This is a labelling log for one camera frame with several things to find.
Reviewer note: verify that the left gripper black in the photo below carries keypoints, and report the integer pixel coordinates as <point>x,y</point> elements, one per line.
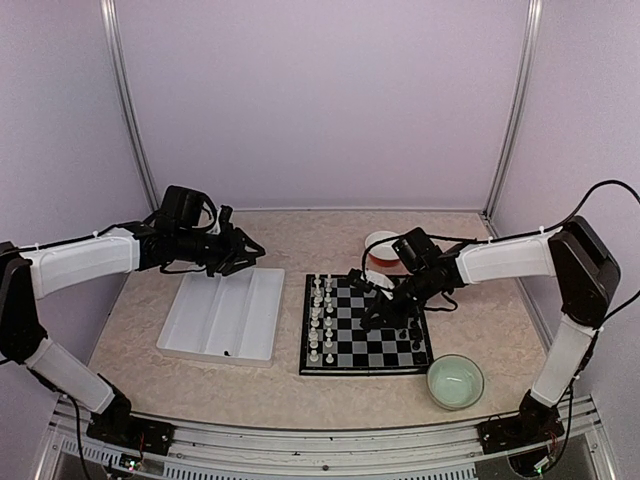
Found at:
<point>233,249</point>

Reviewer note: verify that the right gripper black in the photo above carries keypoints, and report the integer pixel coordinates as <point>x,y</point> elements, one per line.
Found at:
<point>393,314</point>

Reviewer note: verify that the white plastic compartment tray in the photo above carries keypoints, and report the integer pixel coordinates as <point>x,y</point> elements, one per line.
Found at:
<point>238,313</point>

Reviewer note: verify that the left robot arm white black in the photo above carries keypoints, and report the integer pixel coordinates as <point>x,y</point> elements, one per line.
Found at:
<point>55,297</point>

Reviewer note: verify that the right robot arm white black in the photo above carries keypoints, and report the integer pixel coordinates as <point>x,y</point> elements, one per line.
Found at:
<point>496,324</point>

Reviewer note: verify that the red white bowl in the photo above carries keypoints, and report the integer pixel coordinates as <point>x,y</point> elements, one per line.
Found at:
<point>382,254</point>

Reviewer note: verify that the green glass bowl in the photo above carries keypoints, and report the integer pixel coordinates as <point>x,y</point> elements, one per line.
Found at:
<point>455,382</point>

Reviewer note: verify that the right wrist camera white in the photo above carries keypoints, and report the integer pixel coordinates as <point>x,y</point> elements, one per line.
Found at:
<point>368,280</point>

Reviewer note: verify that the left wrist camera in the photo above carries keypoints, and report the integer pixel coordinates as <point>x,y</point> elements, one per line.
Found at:
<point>224,218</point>

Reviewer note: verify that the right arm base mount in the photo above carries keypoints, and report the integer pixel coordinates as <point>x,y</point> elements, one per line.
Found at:
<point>527,427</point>

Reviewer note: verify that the front aluminium rail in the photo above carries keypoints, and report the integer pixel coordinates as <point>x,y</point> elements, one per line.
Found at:
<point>201,450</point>

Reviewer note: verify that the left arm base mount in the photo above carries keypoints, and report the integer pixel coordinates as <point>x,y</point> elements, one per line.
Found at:
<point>130,432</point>

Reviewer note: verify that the left aluminium frame post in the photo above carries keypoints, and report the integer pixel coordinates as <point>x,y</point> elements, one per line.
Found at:
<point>109,16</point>

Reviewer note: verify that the aluminium frame post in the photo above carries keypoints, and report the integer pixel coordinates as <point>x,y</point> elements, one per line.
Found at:
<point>517,107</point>
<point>109,16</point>

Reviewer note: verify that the right aluminium frame post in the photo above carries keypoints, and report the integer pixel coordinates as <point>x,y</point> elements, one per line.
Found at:
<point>517,107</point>

